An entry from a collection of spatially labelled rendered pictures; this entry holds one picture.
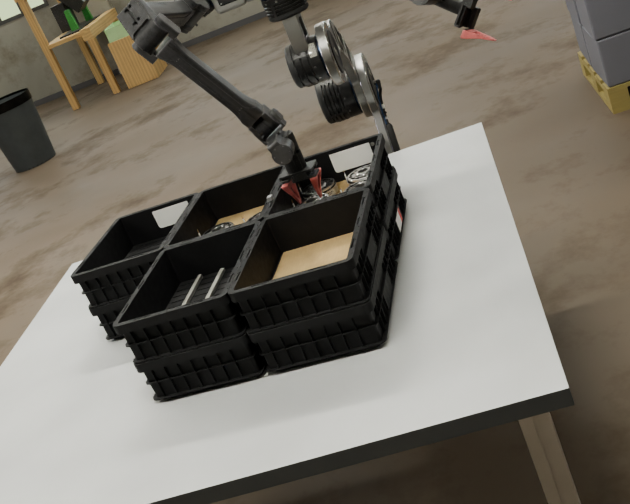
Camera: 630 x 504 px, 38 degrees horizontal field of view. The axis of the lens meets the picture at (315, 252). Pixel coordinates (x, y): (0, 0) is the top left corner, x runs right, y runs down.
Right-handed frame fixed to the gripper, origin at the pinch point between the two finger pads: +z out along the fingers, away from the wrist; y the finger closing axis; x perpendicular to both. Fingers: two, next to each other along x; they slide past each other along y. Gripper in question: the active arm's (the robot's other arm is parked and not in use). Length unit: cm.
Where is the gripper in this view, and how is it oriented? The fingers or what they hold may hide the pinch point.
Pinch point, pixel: (309, 197)
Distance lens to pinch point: 251.9
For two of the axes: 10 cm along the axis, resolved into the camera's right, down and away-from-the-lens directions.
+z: 3.8, 8.4, 3.8
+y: 9.0, -2.5, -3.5
